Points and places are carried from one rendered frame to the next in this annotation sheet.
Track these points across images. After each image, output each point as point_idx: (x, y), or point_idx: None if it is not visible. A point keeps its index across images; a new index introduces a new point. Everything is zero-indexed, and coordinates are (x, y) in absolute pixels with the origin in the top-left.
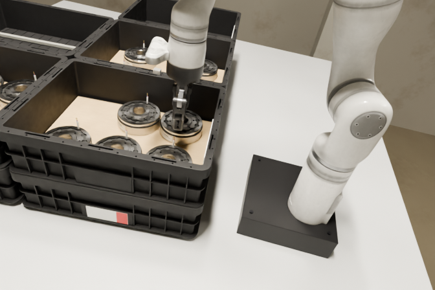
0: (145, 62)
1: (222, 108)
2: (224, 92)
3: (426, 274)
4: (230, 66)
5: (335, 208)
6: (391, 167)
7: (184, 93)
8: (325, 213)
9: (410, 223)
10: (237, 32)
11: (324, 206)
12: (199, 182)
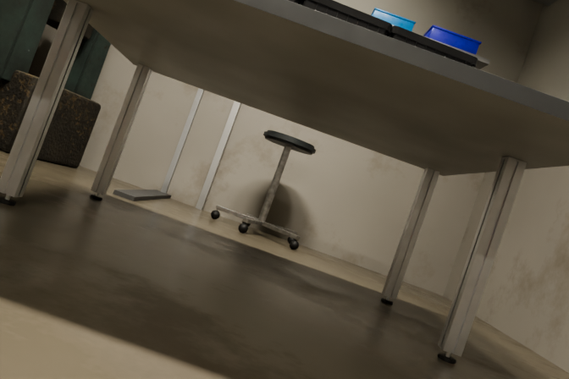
0: None
1: None
2: None
3: None
4: (338, 2)
5: None
6: (348, 22)
7: None
8: None
9: None
10: (415, 33)
11: None
12: None
